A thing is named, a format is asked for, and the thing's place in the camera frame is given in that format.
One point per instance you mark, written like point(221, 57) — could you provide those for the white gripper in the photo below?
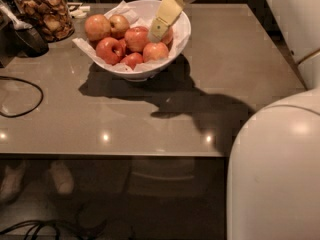
point(167, 14)

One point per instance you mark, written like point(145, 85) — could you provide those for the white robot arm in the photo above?
point(267, 126)

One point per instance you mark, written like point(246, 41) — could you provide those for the white bowl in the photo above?
point(180, 30)

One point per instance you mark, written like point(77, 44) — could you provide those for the pale apple back middle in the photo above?
point(119, 26)

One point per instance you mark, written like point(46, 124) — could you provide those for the pale apple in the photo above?
point(119, 26)
point(97, 27)

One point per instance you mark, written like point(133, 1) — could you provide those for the small red apple front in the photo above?
point(132, 60)

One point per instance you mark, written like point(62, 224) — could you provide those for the pale apple far left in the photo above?
point(97, 27)

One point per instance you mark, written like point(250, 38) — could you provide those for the small white items on table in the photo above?
point(78, 11)

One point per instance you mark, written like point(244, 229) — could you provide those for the glass jar of dried chips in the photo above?
point(51, 17)

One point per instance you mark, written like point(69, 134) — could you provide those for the white shoe right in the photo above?
point(62, 177)

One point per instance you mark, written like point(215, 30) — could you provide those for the white shoe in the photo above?
point(12, 182)
point(62, 177)

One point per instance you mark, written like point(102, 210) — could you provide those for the white shoe left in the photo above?
point(12, 182)

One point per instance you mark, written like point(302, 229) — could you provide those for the black scoop with white handle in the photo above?
point(30, 41)

